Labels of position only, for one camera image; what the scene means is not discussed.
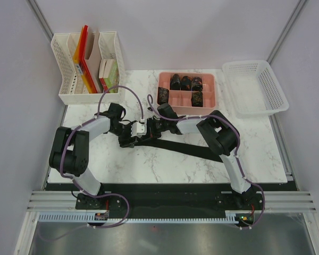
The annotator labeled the red orange folder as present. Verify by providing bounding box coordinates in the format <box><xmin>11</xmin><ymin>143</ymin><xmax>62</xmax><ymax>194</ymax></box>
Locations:
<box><xmin>72</xmin><ymin>25</ymin><xmax>97</xmax><ymax>94</ymax></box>

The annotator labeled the rolled tie floral left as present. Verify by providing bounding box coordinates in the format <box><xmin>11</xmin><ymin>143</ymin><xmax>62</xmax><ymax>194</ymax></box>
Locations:
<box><xmin>157</xmin><ymin>87</ymin><xmax>169</xmax><ymax>105</ymax></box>

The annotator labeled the beige cardboard folder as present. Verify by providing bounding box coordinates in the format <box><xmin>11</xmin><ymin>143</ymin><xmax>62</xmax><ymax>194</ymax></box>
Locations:
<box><xmin>85</xmin><ymin>27</ymin><xmax>103</xmax><ymax>94</ymax></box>

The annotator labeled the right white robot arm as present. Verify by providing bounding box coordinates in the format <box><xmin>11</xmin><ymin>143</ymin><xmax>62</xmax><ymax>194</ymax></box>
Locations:
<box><xmin>136</xmin><ymin>103</ymin><xmax>255</xmax><ymax>209</ymax></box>

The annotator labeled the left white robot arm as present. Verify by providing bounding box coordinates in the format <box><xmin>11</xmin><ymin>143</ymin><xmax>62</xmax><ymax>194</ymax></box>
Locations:
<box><xmin>49</xmin><ymin>103</ymin><xmax>138</xmax><ymax>210</ymax></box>

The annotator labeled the cream desktop file organizer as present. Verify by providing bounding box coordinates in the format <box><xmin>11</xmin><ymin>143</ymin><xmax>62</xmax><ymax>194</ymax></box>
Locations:
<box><xmin>51</xmin><ymin>28</ymin><xmax>127</xmax><ymax>105</ymax></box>

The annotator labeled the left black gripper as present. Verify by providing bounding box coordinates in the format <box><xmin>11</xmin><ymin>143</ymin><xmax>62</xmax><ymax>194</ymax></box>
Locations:
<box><xmin>110</xmin><ymin>121</ymin><xmax>138</xmax><ymax>148</ymax></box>

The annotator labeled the green book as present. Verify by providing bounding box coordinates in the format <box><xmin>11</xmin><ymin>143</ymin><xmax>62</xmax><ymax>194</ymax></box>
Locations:
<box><xmin>103</xmin><ymin>59</ymin><xmax>119</xmax><ymax>89</ymax></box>

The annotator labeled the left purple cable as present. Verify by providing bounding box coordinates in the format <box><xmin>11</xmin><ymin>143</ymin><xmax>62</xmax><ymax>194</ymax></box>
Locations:
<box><xmin>38</xmin><ymin>85</ymin><xmax>146</xmax><ymax>242</ymax></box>

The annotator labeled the aluminium frame rail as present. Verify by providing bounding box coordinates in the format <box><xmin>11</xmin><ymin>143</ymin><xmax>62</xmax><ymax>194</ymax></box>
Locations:
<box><xmin>27</xmin><ymin>191</ymin><xmax>316</xmax><ymax>213</ymax></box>

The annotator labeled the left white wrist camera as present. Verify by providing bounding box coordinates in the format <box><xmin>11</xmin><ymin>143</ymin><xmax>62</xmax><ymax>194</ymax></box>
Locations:
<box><xmin>131</xmin><ymin>119</ymin><xmax>147</xmax><ymax>138</ymax></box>

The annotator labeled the rolled tie front right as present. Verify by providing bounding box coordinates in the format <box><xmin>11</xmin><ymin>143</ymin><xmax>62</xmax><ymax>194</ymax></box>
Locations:
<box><xmin>191</xmin><ymin>91</ymin><xmax>203</xmax><ymax>107</ymax></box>

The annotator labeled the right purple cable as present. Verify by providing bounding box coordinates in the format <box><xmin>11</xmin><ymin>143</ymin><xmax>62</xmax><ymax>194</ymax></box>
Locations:
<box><xmin>147</xmin><ymin>94</ymin><xmax>266</xmax><ymax>231</ymax></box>

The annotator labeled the rolled tie back middle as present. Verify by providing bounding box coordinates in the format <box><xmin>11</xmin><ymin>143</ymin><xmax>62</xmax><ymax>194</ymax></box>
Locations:
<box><xmin>181</xmin><ymin>76</ymin><xmax>191</xmax><ymax>91</ymax></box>

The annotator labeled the rolled tie back right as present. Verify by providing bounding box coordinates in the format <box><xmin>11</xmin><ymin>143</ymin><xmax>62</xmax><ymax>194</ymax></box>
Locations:
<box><xmin>191</xmin><ymin>76</ymin><xmax>203</xmax><ymax>91</ymax></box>

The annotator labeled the purple cable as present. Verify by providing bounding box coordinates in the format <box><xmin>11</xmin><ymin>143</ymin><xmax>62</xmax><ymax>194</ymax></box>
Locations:
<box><xmin>147</xmin><ymin>94</ymin><xmax>266</xmax><ymax>231</ymax></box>
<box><xmin>38</xmin><ymin>85</ymin><xmax>146</xmax><ymax>242</ymax></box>

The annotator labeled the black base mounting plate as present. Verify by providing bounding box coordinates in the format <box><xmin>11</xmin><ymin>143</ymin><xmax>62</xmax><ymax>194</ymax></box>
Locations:
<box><xmin>74</xmin><ymin>182</ymin><xmax>264</xmax><ymax>223</ymax></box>

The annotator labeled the cream paperback book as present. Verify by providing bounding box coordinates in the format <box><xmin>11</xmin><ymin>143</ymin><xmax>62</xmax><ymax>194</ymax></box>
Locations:
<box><xmin>99</xmin><ymin>58</ymin><xmax>114</xmax><ymax>79</ymax></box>

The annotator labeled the pink compartment tray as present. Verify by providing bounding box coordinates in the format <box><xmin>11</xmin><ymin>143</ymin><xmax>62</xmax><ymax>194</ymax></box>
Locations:
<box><xmin>156</xmin><ymin>72</ymin><xmax>219</xmax><ymax>115</ymax></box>

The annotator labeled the long black necktie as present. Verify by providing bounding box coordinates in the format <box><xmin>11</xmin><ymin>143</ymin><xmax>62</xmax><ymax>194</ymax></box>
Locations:
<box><xmin>135</xmin><ymin>139</ymin><xmax>222</xmax><ymax>163</ymax></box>

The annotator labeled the white plastic basket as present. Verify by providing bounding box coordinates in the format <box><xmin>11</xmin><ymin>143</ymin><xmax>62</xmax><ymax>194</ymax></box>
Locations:
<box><xmin>222</xmin><ymin>60</ymin><xmax>289</xmax><ymax>118</ymax></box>

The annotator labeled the white slotted cable duct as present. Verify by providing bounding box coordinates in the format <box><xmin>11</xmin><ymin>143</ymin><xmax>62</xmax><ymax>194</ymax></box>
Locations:
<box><xmin>38</xmin><ymin>210</ymin><xmax>256</xmax><ymax>223</ymax></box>

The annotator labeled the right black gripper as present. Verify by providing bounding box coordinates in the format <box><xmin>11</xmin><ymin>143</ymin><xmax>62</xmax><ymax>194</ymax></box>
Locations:
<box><xmin>141</xmin><ymin>117</ymin><xmax>169</xmax><ymax>142</ymax></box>

